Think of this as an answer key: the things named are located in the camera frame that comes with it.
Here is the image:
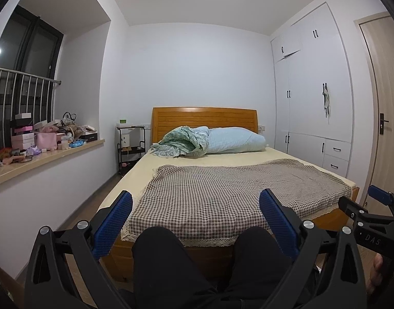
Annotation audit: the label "beige windowsill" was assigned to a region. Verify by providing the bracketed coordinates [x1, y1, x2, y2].
[0, 138, 106, 189]

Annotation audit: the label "black door handle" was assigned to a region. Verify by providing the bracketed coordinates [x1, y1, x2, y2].
[379, 113, 390, 136]

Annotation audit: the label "stack of pink white boxes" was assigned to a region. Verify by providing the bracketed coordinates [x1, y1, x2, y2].
[10, 113, 35, 150]

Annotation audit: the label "grey hanging strap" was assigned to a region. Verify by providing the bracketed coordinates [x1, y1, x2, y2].
[321, 83, 333, 125]

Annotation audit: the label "black trolley cart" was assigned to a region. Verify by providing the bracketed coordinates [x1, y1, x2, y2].
[116, 124, 147, 176]

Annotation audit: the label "brown checkered blanket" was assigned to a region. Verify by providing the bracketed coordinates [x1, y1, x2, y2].
[120, 158, 353, 247]

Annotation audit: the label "wooden bed frame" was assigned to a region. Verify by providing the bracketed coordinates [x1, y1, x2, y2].
[97, 107, 360, 284]

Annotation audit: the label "person's right hand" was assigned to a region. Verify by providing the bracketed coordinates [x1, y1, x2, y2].
[367, 254, 389, 294]

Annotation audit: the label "light blue pillow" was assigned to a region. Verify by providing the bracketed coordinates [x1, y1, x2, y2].
[194, 126, 268, 154]

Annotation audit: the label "pale yellow bedsheet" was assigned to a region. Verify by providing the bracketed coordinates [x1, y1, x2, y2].
[97, 146, 358, 213]

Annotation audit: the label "light wooden door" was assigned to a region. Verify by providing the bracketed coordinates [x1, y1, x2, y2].
[353, 11, 394, 200]

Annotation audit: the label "person's black pants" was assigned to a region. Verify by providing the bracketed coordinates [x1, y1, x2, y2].
[118, 226, 320, 309]

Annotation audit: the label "white wardrobe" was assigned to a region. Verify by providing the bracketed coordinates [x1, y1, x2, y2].
[270, 2, 355, 176]

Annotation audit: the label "dark framed window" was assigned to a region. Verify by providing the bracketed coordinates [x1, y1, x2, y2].
[0, 5, 64, 155]

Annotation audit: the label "metal window railing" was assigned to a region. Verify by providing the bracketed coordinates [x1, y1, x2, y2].
[0, 66, 62, 155]

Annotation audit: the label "pink gift bag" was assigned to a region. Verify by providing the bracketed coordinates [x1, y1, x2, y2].
[35, 132, 58, 151]

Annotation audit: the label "green floral quilt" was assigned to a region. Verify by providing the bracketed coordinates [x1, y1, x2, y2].
[150, 125, 210, 159]

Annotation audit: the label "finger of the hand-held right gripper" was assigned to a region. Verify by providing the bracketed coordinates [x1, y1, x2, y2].
[367, 185, 394, 214]
[338, 196, 394, 228]

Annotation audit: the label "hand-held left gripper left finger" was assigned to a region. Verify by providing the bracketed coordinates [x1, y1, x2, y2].
[25, 191, 133, 309]

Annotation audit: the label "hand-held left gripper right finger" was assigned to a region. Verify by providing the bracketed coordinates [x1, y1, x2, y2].
[259, 188, 367, 309]

